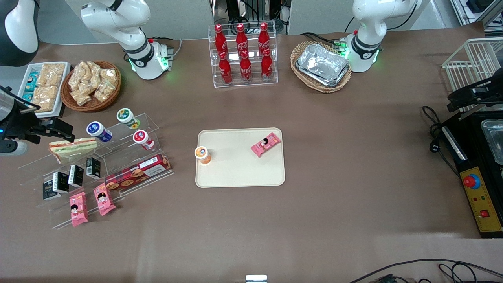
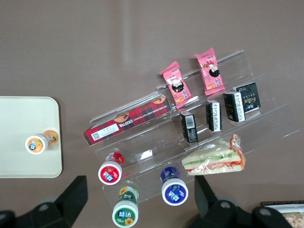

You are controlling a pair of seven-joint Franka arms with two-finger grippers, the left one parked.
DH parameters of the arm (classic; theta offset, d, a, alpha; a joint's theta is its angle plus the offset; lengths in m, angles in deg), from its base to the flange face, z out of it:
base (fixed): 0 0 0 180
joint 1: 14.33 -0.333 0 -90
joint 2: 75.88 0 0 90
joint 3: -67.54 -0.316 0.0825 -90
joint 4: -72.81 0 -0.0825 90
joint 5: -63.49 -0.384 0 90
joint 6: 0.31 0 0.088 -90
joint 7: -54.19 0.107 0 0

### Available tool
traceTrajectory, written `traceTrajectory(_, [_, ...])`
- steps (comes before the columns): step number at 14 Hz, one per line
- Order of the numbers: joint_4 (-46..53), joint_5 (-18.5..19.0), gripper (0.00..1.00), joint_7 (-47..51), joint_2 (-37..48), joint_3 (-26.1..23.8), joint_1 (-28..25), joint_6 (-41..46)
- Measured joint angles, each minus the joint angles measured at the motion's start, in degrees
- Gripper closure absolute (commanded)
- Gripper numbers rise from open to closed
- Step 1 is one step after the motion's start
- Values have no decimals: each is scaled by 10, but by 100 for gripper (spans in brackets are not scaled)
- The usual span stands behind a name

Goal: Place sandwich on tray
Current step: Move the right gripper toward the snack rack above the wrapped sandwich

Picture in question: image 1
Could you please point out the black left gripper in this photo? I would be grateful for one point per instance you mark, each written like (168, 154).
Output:
(484, 90)

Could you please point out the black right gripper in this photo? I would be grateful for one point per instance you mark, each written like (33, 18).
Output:
(21, 122)

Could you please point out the plastic sandwich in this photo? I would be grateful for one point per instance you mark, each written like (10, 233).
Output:
(72, 150)

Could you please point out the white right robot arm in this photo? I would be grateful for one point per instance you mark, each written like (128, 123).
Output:
(118, 15)

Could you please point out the aluminium foil tray stack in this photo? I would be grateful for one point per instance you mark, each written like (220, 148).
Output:
(322, 63)

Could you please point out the cream plastic serving tray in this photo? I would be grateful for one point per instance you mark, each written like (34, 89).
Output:
(235, 169)

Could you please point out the grey metal strip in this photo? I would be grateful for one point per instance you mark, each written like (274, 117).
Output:
(467, 115)

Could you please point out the clear pack of crackers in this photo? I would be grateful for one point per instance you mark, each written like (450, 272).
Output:
(43, 104)
(46, 92)
(52, 73)

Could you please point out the blue lidded cup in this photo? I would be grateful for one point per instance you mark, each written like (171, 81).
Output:
(98, 131)

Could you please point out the clear bag of puffed snacks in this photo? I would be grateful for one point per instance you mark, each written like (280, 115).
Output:
(81, 97)
(94, 69)
(78, 74)
(109, 76)
(104, 91)

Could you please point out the white rectangular dish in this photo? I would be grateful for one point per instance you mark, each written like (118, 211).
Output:
(63, 90)

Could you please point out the dark brown round wicker basket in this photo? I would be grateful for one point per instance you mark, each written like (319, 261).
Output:
(94, 106)

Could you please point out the steel rectangular container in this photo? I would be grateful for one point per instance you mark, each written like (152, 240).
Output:
(494, 141)

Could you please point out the small blue snack packet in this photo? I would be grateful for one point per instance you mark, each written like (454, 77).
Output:
(27, 96)
(30, 86)
(32, 77)

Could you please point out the small black carton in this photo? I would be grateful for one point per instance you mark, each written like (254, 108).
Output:
(61, 182)
(76, 176)
(93, 168)
(50, 191)

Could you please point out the black machine with yellow panel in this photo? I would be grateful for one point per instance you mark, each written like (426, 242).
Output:
(473, 165)

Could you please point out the green lidded cup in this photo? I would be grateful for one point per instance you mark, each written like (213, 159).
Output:
(127, 118)

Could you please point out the clear acrylic stepped display stand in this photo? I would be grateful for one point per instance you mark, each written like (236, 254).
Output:
(125, 158)

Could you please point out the red emergency stop button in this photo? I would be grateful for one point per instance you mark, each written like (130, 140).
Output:
(470, 181)

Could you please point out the pink cartoon snack pack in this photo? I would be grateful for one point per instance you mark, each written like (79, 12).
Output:
(104, 199)
(78, 209)
(266, 144)

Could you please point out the red lidded cup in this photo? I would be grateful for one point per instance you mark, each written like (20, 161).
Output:
(142, 139)

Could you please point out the red cookie box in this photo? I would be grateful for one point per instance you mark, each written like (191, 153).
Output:
(137, 172)

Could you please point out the grey equipment shelf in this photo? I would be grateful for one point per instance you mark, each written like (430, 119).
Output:
(477, 10)

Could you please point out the orange lidded snack cup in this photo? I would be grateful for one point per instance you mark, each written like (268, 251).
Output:
(202, 154)

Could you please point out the red cola bottle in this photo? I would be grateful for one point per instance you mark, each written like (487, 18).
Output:
(267, 67)
(246, 70)
(225, 71)
(241, 38)
(264, 36)
(219, 39)

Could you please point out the light tan wicker basket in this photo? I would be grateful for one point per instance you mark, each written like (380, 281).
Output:
(298, 80)

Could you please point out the clear acrylic bottle rack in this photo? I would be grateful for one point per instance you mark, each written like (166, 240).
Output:
(253, 59)

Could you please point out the small silver rectangular device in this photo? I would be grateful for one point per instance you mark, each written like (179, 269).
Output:
(256, 279)

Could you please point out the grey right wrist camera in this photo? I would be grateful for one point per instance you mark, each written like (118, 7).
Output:
(11, 148)

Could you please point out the red rocker switch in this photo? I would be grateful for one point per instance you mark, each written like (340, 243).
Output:
(484, 214)

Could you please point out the aluminium frame stand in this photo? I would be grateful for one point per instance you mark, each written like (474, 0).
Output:
(251, 11)

